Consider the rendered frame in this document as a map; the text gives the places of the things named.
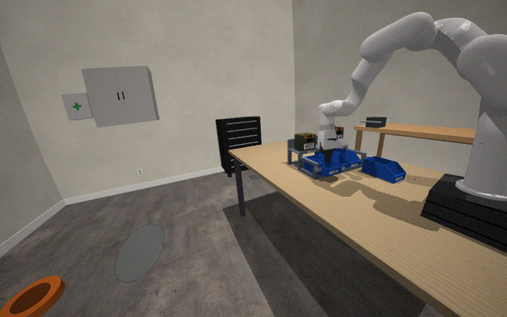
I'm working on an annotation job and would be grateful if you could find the black tool case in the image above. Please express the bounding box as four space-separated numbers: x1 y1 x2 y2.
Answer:
335 126 344 138

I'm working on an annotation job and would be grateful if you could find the dark green tool case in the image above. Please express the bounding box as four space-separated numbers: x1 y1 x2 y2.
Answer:
294 132 316 151

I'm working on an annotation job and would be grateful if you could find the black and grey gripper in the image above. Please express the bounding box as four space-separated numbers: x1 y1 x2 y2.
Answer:
318 129 337 163

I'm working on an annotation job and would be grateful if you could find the blue bin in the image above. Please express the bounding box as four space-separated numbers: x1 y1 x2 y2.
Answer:
362 156 405 184
305 154 341 177
314 152 348 169
333 148 360 167

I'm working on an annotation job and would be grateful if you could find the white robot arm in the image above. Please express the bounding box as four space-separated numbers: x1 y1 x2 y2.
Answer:
318 12 507 202

